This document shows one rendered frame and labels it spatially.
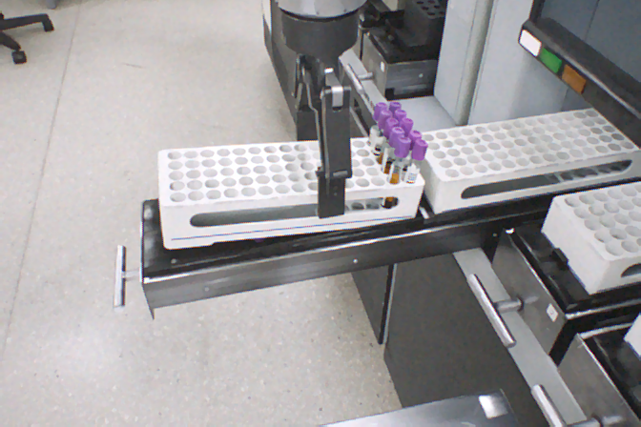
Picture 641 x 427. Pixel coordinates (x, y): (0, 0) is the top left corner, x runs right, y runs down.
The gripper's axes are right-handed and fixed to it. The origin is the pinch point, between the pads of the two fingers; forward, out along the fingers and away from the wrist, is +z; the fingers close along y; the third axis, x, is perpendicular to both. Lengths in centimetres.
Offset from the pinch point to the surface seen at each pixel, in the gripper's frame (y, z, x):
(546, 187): 5.0, 4.2, 28.1
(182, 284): 6.7, 7.7, -17.5
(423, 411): 28.3, 4.8, 2.1
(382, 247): 6.8, 7.6, 6.0
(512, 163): 3.5, 0.7, 23.4
